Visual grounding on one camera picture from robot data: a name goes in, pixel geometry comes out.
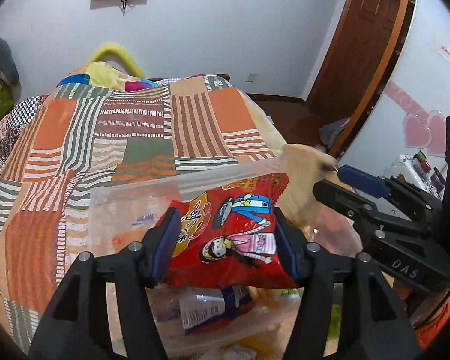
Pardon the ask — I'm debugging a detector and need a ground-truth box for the wall power outlet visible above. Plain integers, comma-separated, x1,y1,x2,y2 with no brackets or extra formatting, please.
246,73,257,83

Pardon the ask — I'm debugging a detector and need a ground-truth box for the white cabinet with heart stickers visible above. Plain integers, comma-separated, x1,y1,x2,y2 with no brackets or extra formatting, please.
338,0,450,176

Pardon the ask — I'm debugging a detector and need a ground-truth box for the blue white snack bag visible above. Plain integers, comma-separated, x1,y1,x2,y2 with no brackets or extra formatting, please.
178,286,255,335

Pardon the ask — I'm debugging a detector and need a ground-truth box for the patchwork striped quilt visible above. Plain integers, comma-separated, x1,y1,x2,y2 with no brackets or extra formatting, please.
0,63,285,351

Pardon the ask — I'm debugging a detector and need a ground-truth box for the yellow headboard cushion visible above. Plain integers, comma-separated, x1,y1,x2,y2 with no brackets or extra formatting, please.
88,42,146,78

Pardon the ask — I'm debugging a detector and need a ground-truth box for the red cartoon chip bag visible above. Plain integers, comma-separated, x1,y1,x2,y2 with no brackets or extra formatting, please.
163,172,295,289

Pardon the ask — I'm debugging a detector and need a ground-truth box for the brown wooden door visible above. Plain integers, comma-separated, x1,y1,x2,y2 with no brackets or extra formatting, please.
307,0,406,121

